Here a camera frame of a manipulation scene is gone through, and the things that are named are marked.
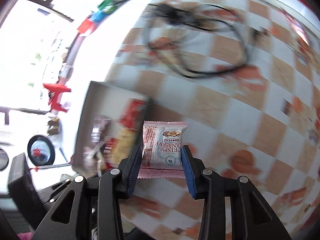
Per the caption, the yellow biscuit packet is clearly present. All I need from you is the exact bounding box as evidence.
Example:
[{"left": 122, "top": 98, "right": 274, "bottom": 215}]
[{"left": 109, "top": 127, "right": 136, "bottom": 166}]

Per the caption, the long pink snack bar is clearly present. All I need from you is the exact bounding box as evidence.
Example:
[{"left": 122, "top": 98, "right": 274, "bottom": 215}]
[{"left": 91, "top": 115, "right": 112, "bottom": 147}]

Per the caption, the pink cranberry crisp packet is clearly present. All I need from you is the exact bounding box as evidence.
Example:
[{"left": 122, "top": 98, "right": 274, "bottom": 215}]
[{"left": 138, "top": 121, "right": 188, "bottom": 179}]

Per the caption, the round black framed mirror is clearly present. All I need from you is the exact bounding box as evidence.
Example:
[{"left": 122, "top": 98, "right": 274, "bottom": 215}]
[{"left": 27, "top": 135, "right": 55, "bottom": 166}]

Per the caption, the white cardboard box tray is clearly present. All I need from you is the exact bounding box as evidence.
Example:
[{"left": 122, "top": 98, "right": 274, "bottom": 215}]
[{"left": 73, "top": 81, "right": 150, "bottom": 177}]

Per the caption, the red plastic stool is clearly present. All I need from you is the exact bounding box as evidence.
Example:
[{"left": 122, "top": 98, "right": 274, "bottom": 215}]
[{"left": 43, "top": 83, "right": 72, "bottom": 113}]

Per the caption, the red snack bar wrapper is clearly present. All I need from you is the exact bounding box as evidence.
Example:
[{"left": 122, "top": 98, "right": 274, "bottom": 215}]
[{"left": 118, "top": 99, "right": 146, "bottom": 131}]

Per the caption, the red plastic dustpan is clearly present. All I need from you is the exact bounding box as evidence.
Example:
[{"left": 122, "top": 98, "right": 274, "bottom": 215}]
[{"left": 77, "top": 17, "right": 96, "bottom": 36}]

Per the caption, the blue plastic dustpan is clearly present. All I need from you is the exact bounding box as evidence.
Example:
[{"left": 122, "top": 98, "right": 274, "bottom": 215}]
[{"left": 89, "top": 10, "right": 107, "bottom": 23}]

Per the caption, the green plastic dustpan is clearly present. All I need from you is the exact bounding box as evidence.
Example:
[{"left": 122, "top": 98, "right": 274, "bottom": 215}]
[{"left": 97, "top": 0, "right": 130, "bottom": 15}]

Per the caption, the black power adapter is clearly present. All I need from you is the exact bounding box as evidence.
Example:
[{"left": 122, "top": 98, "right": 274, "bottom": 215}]
[{"left": 149, "top": 3, "right": 183, "bottom": 25}]

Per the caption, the black power cable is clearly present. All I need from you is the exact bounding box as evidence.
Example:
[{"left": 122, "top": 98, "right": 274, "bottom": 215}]
[{"left": 142, "top": 2, "right": 251, "bottom": 79}]

